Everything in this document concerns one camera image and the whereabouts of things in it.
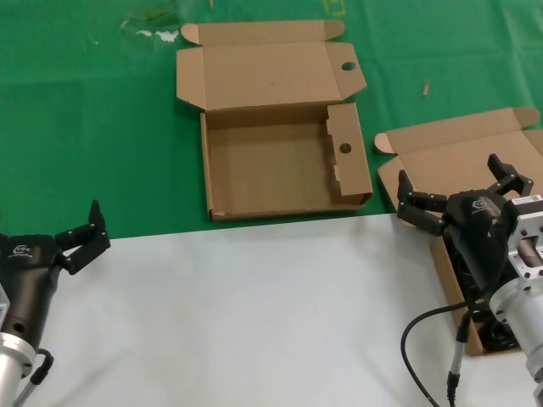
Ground right wrist silver camera mount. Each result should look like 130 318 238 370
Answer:
507 193 543 283

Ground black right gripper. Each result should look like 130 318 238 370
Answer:
396 153 535 294

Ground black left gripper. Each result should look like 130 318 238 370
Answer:
0 198 112 346

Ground wrist silver camera mount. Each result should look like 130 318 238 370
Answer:
507 193 543 283
0 288 11 332

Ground open cardboard box holding cables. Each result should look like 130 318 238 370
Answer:
373 106 543 358

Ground open cardboard box round hole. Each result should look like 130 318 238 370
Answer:
176 20 374 223

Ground black power cable bundle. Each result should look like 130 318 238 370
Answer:
476 315 524 353

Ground left wrist silver camera mount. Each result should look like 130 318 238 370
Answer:
0 288 11 332

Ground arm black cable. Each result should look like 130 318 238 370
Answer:
400 279 504 407
14 347 56 407

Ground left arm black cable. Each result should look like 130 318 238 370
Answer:
14 347 56 407

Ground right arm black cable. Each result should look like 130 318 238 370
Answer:
400 279 504 407

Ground green table mat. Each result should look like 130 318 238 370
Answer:
0 0 543 240

